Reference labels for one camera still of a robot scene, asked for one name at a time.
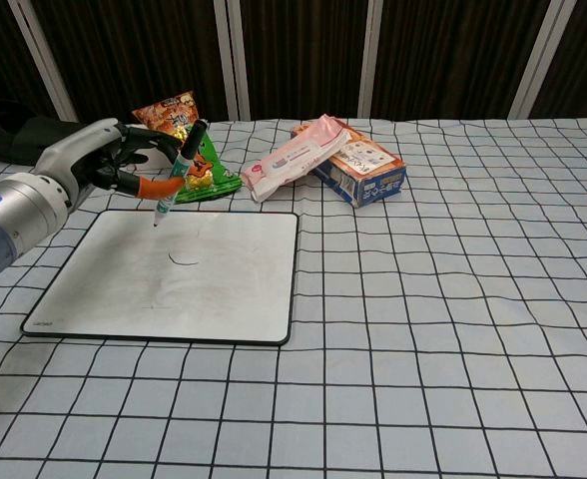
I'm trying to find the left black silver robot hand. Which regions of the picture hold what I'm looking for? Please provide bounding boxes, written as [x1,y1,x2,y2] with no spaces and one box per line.
[35,118,187,211]

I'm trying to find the green whiteboard marker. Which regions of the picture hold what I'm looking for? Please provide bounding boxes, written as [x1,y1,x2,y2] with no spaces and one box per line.
[153,119,209,230]

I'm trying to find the dark green slipper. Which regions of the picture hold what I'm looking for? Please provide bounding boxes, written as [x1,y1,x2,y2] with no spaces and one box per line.
[0,99,83,166]

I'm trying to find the orange green snack bag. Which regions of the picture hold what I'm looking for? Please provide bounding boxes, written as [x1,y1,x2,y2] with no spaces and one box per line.
[132,90,243,205]

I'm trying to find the white board with black rim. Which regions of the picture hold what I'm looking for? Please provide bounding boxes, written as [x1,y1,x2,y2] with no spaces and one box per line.
[20,210,299,346]

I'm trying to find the pink wet wipes pack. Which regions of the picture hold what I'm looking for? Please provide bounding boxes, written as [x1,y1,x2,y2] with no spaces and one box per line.
[240,114,351,204]

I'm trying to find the blue orange cardboard box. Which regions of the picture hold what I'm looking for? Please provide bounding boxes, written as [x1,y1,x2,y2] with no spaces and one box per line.
[291,122,407,210]

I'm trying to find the white grid tablecloth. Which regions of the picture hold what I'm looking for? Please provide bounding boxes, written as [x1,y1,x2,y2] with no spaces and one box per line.
[0,116,587,479]

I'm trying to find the white folding screen frame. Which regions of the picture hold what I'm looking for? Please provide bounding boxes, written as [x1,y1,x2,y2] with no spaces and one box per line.
[6,0,579,123]

